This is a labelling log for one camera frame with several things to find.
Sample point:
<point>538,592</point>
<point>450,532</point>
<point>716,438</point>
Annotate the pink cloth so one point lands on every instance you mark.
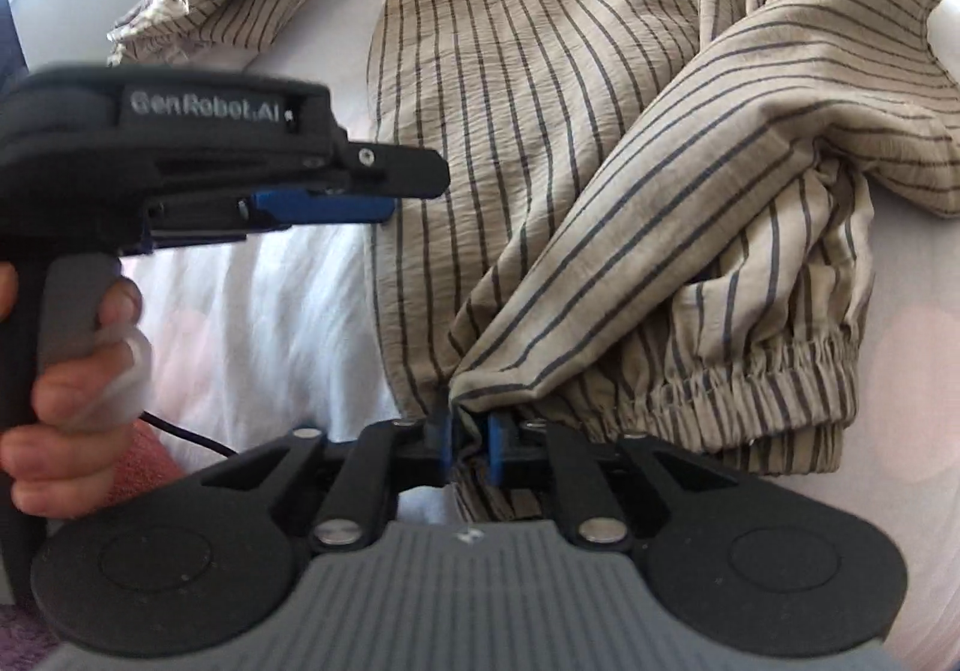
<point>146,465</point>

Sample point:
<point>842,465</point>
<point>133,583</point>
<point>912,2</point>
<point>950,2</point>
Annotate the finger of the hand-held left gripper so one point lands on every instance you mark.
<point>322,210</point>
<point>397,174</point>

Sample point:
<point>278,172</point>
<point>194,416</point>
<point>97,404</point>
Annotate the beige striped pants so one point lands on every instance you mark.
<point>562,153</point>

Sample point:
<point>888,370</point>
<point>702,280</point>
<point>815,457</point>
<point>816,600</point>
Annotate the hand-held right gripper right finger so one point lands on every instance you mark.
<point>495,450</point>

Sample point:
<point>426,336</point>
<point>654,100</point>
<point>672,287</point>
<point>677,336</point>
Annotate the person's left hand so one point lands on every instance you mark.
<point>67,468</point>

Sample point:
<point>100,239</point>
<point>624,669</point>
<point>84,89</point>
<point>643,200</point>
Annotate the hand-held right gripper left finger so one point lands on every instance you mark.
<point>448,450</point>

